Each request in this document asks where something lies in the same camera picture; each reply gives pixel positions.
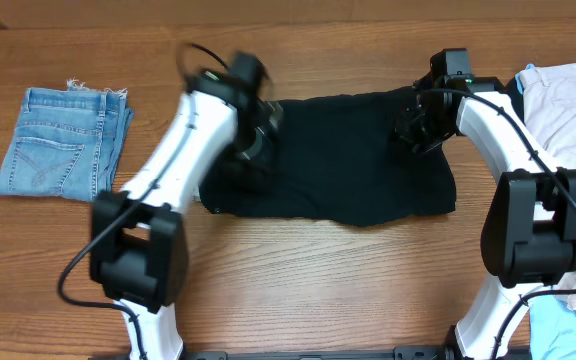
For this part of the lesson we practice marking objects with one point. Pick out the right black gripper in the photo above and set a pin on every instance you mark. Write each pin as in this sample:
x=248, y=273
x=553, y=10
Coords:
x=413, y=132

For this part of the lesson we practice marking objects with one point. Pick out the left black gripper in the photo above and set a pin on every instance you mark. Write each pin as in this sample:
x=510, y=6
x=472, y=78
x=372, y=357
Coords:
x=260, y=156

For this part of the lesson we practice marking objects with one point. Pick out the black shorts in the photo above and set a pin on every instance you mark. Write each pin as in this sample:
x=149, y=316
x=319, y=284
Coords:
x=336, y=161

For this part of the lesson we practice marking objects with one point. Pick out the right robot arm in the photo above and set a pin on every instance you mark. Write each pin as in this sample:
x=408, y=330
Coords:
x=528, y=241

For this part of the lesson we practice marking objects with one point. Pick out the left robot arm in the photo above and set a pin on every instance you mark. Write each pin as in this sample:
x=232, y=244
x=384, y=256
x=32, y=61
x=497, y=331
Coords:
x=139, y=253

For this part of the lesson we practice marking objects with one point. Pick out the black garment under pile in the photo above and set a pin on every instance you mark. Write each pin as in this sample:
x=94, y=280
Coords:
x=514, y=91

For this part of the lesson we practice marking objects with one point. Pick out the folded blue denim shorts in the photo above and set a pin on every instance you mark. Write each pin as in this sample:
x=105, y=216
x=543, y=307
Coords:
x=66, y=143

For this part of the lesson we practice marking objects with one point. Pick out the light blue garment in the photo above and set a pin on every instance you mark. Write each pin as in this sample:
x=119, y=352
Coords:
x=553, y=327

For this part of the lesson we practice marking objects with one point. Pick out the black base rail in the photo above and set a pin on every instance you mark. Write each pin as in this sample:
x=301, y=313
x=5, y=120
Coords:
x=308, y=355

